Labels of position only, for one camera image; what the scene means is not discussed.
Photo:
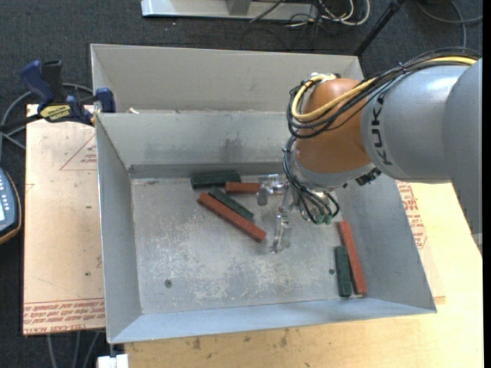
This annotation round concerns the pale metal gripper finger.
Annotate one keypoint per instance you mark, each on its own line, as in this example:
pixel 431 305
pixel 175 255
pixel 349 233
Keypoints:
pixel 262 196
pixel 282 230

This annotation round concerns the red-brown flat block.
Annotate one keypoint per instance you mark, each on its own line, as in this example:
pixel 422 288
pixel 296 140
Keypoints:
pixel 242 187
pixel 232 217
pixel 352 257

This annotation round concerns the dark green flat block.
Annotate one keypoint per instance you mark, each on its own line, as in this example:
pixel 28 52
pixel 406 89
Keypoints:
pixel 215 179
pixel 234 205
pixel 343 272

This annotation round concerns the grey metal bin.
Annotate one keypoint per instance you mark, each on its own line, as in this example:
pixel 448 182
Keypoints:
pixel 215 267

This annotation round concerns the brown cardboard board, red print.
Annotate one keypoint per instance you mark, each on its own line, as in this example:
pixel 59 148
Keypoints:
pixel 61 221

